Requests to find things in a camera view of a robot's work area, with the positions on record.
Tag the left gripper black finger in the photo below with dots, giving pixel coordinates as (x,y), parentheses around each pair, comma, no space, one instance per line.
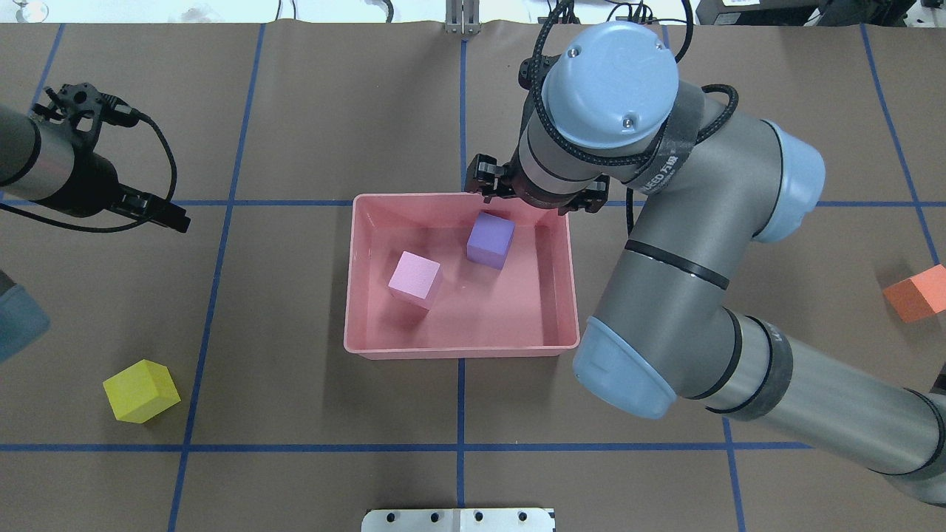
(146,207)

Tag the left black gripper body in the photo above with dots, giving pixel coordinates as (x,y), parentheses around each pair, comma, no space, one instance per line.
(90,185)

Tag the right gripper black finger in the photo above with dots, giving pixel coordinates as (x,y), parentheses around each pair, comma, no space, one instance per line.
(487,178)
(593,197)

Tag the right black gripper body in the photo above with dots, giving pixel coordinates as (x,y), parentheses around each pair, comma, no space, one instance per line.
(489,179)

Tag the purple foam block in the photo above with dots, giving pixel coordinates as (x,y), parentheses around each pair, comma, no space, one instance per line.
(490,240)

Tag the pink foam block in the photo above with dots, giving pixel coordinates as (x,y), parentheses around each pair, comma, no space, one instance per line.
(416,280)

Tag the yellow foam block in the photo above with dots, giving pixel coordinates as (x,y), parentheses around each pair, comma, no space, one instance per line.
(139,392)

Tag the orange foam block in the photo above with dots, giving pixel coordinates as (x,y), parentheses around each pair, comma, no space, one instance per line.
(919,296)

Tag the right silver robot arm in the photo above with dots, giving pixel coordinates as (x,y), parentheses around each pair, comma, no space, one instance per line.
(612,107)

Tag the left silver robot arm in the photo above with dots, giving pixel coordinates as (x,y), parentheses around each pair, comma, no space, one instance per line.
(46,161)

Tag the pink plastic bin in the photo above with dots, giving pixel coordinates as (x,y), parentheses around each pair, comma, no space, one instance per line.
(527,308)

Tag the black power box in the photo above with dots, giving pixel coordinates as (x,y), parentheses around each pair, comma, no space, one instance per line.
(802,13)

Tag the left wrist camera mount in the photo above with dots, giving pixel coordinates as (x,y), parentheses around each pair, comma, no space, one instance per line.
(81,107)

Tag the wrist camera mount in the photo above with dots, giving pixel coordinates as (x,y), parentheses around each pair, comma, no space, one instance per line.
(531,70)
(81,107)

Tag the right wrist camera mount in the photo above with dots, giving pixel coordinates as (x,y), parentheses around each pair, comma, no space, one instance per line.
(531,70)

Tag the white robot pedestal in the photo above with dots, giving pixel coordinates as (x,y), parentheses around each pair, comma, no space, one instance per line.
(460,519)

